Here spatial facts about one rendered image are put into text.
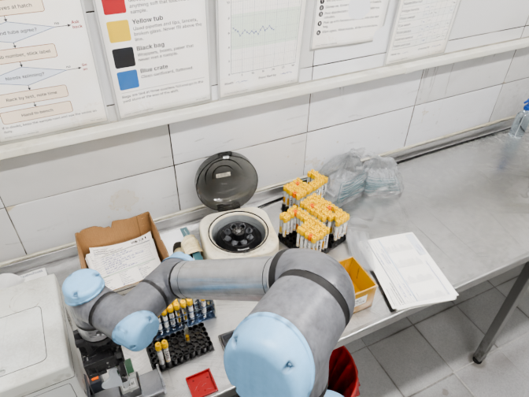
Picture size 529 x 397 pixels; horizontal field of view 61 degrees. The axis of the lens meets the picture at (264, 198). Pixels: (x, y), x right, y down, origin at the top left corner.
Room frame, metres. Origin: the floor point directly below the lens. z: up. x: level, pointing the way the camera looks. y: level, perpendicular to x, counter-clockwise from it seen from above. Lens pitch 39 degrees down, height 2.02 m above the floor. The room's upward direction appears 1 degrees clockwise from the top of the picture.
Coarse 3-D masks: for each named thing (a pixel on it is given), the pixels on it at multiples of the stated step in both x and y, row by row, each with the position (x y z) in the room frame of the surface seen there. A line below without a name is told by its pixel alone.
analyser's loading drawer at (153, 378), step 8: (136, 376) 0.58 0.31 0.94; (144, 376) 0.60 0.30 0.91; (152, 376) 0.60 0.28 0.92; (160, 376) 0.59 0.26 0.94; (144, 384) 0.58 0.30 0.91; (152, 384) 0.58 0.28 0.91; (160, 384) 0.58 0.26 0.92; (104, 392) 0.55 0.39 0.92; (112, 392) 0.55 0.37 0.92; (120, 392) 0.54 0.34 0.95; (128, 392) 0.55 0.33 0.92; (136, 392) 0.56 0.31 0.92; (144, 392) 0.56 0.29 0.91; (152, 392) 0.56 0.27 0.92; (160, 392) 0.56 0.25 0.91
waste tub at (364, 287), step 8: (352, 256) 0.98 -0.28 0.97; (344, 264) 0.97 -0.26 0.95; (352, 264) 0.98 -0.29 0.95; (352, 272) 0.97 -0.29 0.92; (360, 272) 0.94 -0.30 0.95; (352, 280) 0.96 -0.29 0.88; (360, 280) 0.93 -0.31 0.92; (368, 280) 0.90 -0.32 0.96; (360, 288) 0.92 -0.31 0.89; (368, 288) 0.85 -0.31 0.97; (360, 296) 0.84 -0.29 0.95; (368, 296) 0.86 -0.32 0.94; (360, 304) 0.84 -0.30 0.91; (368, 304) 0.86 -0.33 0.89
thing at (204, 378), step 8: (208, 368) 0.64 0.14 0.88; (192, 376) 0.62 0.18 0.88; (200, 376) 0.62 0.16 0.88; (208, 376) 0.62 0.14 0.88; (192, 384) 0.60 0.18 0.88; (200, 384) 0.60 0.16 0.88; (208, 384) 0.60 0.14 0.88; (192, 392) 0.58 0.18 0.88; (200, 392) 0.58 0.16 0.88; (208, 392) 0.58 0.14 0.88
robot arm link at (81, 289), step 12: (72, 276) 0.56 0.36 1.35; (84, 276) 0.56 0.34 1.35; (96, 276) 0.56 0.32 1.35; (72, 288) 0.53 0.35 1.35; (84, 288) 0.53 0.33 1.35; (96, 288) 0.53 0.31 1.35; (108, 288) 0.56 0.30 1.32; (72, 300) 0.51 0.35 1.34; (84, 300) 0.52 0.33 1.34; (96, 300) 0.52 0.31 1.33; (72, 312) 0.52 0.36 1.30; (84, 312) 0.50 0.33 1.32; (84, 324) 0.51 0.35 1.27
